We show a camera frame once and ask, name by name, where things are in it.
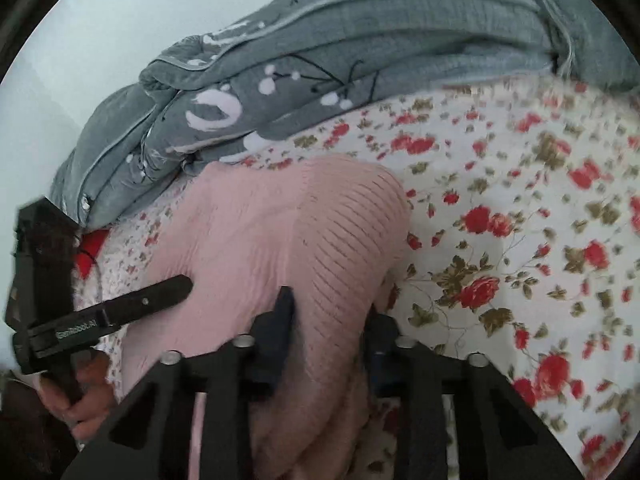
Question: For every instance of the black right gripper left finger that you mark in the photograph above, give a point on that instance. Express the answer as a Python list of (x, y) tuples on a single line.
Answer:
[(189, 418)]

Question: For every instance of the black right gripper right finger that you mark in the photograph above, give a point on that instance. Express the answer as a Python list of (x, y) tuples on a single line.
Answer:
[(498, 434)]

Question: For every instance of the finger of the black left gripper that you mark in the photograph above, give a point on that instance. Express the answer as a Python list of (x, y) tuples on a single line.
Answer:
[(133, 306)]

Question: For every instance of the pink knitted sweater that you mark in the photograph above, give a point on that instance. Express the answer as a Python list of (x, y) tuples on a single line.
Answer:
[(330, 229)]

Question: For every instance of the person's left hand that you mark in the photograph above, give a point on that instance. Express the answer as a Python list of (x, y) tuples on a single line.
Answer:
[(98, 398)]

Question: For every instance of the red pillow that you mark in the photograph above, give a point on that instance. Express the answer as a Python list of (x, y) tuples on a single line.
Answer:
[(88, 250)]

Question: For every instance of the floral bed sheet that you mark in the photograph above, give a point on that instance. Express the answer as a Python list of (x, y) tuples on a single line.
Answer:
[(522, 243)]

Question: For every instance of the grey printed quilt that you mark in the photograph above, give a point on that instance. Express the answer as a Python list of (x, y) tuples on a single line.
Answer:
[(222, 96)]

